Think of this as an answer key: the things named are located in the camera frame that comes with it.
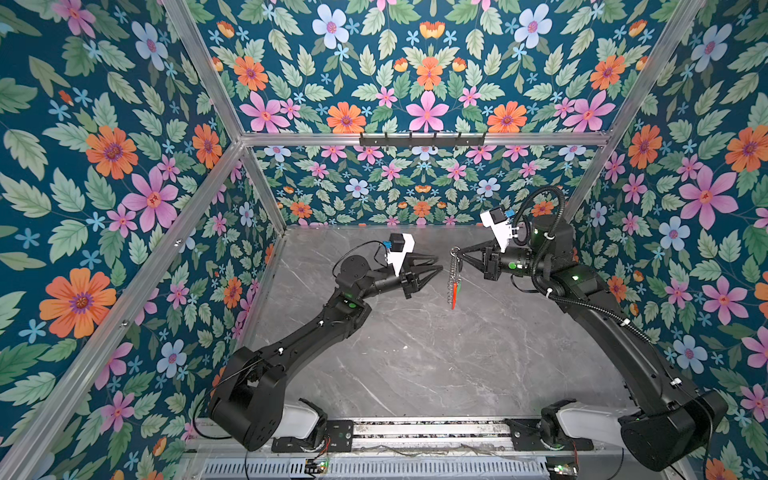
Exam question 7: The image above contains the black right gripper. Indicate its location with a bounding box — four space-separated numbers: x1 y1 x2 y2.
457 238 551 284

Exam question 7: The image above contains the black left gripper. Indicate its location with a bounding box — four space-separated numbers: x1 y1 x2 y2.
357 250 442 301

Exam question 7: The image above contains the metal keyring holder red handle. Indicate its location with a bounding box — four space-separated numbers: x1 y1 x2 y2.
448 246 462 310

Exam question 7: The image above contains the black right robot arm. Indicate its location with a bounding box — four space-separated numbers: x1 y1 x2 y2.
451 186 727 472

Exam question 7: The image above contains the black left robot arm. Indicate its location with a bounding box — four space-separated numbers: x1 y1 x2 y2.
207 253 443 452

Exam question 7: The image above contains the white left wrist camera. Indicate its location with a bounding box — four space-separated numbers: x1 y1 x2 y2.
385 233 415 276

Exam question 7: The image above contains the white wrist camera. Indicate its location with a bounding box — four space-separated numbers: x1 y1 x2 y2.
480 207 518 253
385 233 415 276

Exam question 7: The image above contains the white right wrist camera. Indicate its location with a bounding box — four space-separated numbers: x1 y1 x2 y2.
480 207 518 253

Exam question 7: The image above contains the black hook rail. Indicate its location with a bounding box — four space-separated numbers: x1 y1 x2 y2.
358 132 486 148

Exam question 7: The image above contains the aluminium mounting rail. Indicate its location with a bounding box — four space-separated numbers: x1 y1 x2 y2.
185 416 685 457

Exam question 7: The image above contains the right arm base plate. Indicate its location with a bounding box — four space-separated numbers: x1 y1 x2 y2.
503 417 594 451

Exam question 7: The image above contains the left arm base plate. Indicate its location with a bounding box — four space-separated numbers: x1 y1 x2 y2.
271 420 355 455

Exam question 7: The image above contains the white vented cable duct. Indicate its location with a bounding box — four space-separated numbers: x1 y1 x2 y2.
199 457 550 479

